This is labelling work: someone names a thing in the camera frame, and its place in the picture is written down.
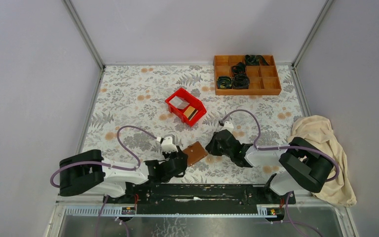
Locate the brown leather card holder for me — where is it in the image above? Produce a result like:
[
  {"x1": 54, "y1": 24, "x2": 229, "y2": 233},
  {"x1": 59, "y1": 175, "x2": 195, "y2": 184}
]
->
[{"x1": 183, "y1": 141, "x2": 208, "y2": 166}]

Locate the red plastic bin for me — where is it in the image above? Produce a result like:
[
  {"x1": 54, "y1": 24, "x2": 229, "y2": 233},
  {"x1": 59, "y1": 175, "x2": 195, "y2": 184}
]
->
[{"x1": 165, "y1": 87, "x2": 207, "y2": 127}]

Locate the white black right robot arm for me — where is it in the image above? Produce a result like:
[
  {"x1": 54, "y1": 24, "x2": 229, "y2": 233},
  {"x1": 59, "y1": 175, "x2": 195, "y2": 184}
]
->
[{"x1": 205, "y1": 129, "x2": 340, "y2": 203}]

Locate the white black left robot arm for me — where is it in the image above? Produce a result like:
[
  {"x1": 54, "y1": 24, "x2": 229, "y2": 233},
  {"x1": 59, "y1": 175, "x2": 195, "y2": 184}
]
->
[{"x1": 50, "y1": 148, "x2": 188, "y2": 203}]

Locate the stack of credit cards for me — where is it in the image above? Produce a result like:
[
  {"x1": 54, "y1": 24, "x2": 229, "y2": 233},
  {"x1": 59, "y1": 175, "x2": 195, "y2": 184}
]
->
[{"x1": 169, "y1": 96, "x2": 189, "y2": 110}]

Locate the floral patterned table mat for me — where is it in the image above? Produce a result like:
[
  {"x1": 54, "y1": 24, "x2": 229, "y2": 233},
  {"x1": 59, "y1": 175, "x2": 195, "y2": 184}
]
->
[{"x1": 73, "y1": 65, "x2": 313, "y2": 185}]

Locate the dark floral rolled cloth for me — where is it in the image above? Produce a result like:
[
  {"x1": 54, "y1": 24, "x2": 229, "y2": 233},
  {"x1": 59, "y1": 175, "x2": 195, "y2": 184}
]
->
[{"x1": 217, "y1": 76, "x2": 232, "y2": 89}]

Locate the wooden compartment tray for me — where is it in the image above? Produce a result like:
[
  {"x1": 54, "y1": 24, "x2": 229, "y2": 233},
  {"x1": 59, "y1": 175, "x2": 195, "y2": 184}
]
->
[{"x1": 214, "y1": 55, "x2": 282, "y2": 96}]

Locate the beige crumpled cloth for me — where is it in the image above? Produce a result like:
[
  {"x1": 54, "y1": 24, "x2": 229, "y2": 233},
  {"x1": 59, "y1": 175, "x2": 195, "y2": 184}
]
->
[{"x1": 287, "y1": 115, "x2": 357, "y2": 207}]

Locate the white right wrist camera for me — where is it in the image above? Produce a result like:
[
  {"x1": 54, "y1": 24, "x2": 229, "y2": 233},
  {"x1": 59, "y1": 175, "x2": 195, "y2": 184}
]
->
[{"x1": 219, "y1": 120, "x2": 234, "y2": 132}]

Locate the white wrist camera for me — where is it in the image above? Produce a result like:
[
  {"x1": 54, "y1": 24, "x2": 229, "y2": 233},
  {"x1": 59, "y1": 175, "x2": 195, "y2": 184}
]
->
[
  {"x1": 219, "y1": 120, "x2": 234, "y2": 132},
  {"x1": 156, "y1": 135, "x2": 178, "y2": 154}
]

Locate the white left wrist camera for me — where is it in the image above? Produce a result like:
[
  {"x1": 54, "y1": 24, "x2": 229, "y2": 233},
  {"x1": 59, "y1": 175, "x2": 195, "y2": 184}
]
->
[{"x1": 156, "y1": 135, "x2": 178, "y2": 154}]

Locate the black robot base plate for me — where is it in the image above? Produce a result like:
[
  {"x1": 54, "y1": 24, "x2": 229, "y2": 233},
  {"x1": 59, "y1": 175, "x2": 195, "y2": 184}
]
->
[{"x1": 107, "y1": 183, "x2": 296, "y2": 215}]

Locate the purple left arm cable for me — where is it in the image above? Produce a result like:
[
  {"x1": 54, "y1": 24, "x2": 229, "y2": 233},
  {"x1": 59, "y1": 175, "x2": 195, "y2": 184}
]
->
[{"x1": 49, "y1": 125, "x2": 162, "y2": 237}]

